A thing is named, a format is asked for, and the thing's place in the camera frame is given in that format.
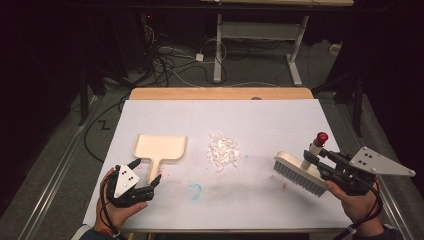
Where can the white power adapter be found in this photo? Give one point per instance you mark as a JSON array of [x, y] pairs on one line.
[[199, 57]]

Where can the white table sheet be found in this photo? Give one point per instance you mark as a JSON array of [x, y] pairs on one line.
[[233, 120]]

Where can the person's right hand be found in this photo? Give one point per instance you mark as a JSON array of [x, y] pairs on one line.
[[360, 208]]

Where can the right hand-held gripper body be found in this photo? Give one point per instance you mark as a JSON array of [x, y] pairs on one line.
[[376, 162]]

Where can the person's left hand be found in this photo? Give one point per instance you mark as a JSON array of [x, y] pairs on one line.
[[115, 215]]

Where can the metal floor rail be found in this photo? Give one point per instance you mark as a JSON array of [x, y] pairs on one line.
[[53, 186], [396, 206]]

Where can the white metal desk frame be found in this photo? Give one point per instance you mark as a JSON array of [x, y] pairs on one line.
[[218, 50]]

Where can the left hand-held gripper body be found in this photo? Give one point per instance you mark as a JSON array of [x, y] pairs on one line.
[[125, 180]]

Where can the cream plastic dustpan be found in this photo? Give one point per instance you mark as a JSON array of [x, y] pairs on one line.
[[160, 147]]

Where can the pile of white paper scraps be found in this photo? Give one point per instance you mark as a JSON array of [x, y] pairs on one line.
[[222, 151]]

